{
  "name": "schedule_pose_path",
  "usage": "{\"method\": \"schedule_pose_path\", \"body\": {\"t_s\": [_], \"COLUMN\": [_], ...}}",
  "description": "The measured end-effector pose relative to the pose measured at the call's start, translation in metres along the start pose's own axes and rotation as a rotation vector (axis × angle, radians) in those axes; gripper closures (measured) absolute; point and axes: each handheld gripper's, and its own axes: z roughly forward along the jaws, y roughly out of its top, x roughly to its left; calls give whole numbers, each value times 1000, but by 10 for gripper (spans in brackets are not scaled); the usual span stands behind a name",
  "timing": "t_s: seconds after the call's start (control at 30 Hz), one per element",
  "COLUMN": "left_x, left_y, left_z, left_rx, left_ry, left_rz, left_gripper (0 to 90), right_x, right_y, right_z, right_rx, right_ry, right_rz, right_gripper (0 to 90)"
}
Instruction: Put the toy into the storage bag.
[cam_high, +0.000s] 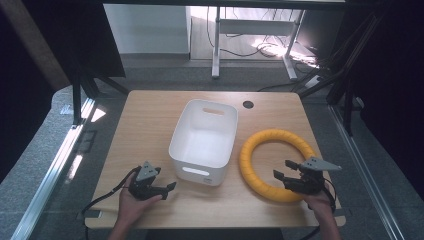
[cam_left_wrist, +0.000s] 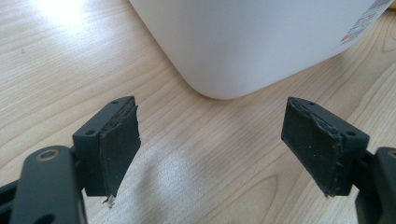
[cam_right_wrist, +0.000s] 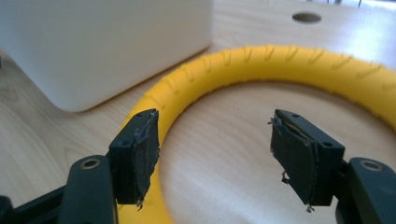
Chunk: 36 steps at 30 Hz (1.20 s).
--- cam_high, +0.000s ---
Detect white cabinet panel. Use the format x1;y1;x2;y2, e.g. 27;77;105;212
103;3;192;55

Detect black metal stand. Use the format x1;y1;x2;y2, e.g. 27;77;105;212
290;9;388;136
68;66;130;126

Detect black floor cables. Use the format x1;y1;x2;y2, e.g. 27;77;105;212
205;6;321;93

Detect black curtain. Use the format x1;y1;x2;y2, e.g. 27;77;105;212
299;0;424;201
0;0;127;183

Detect white plastic bin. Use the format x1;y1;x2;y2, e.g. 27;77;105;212
168;98;239;187

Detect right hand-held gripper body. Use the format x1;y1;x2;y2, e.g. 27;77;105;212
283;156;343;196

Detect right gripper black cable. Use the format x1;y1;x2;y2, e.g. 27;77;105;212
298;177;338;240

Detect white power strip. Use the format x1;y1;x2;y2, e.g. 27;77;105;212
303;74;325;90

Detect yellow foam ring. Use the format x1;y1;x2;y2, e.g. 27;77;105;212
238;128;323;204

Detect person's right hand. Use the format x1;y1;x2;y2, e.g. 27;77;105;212
299;185;336;218

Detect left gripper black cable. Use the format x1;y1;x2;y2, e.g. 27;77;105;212
81;165;142;240

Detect person's left hand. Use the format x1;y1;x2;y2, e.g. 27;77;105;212
116;172;164;228

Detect white metal desk frame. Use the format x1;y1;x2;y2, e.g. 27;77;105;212
211;5;308;81

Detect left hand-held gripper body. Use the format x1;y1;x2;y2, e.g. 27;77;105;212
127;161;168;202

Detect aluminium floor rail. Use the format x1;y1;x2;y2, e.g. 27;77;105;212
10;97;97;240
327;105;406;240

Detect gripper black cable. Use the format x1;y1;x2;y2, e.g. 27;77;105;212
81;165;142;240
298;177;338;240

